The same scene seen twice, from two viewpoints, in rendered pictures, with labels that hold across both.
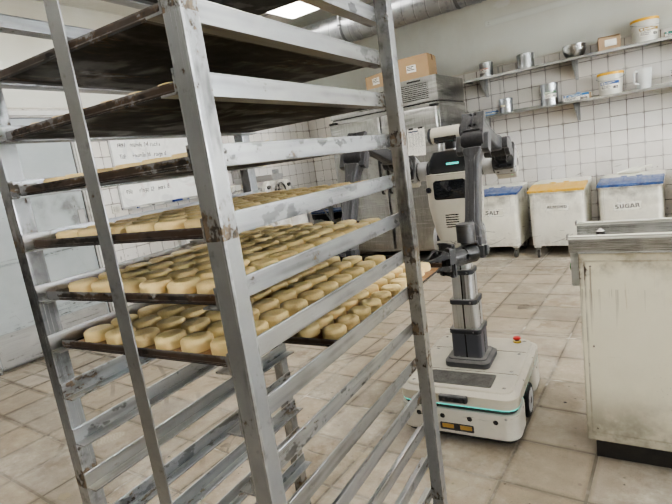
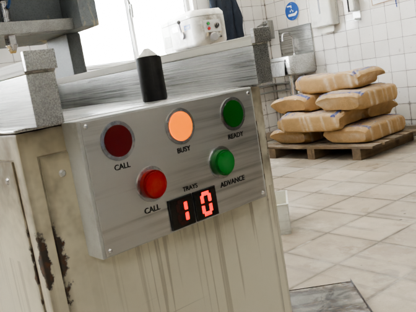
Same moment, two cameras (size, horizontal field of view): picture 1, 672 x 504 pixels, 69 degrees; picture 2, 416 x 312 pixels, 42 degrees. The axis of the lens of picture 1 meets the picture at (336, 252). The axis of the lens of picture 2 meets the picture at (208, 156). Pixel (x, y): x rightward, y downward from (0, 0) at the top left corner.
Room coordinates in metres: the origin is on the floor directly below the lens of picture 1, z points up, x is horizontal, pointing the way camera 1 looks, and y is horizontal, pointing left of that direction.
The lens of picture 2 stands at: (2.46, -0.75, 0.86)
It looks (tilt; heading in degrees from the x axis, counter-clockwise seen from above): 9 degrees down; 197
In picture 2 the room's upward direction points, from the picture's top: 9 degrees counter-clockwise
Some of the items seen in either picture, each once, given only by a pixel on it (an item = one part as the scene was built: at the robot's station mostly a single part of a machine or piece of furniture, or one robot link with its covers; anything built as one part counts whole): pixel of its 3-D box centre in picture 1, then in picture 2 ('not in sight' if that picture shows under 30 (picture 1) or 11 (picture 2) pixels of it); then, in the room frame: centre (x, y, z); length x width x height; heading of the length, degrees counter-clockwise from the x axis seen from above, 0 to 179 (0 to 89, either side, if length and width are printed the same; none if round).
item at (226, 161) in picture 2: not in sight; (221, 162); (1.86, -0.92, 0.76); 0.03 x 0.02 x 0.03; 147
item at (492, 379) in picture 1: (471, 364); not in sight; (2.23, -0.58, 0.24); 0.68 x 0.53 x 0.41; 149
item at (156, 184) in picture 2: not in sight; (151, 184); (1.95, -0.97, 0.76); 0.03 x 0.02 x 0.03; 147
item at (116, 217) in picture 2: (578, 260); (177, 163); (1.90, -0.96, 0.77); 0.24 x 0.04 x 0.14; 147
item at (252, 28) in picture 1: (301, 41); not in sight; (0.89, 0.01, 1.50); 0.64 x 0.03 x 0.03; 149
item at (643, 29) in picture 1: (645, 31); not in sight; (4.85, -3.20, 2.09); 0.25 x 0.24 x 0.21; 144
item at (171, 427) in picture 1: (212, 399); not in sight; (1.09, 0.34, 0.78); 0.64 x 0.03 x 0.03; 149
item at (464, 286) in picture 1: (466, 308); not in sight; (2.24, -0.58, 0.52); 0.11 x 0.11 x 0.40; 59
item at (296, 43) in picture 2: not in sight; (292, 52); (-3.32, -1.45, 0.93); 0.99 x 0.38 x 1.09; 54
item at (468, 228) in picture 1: (470, 239); not in sight; (1.51, -0.42, 0.99); 0.12 x 0.09 x 0.12; 150
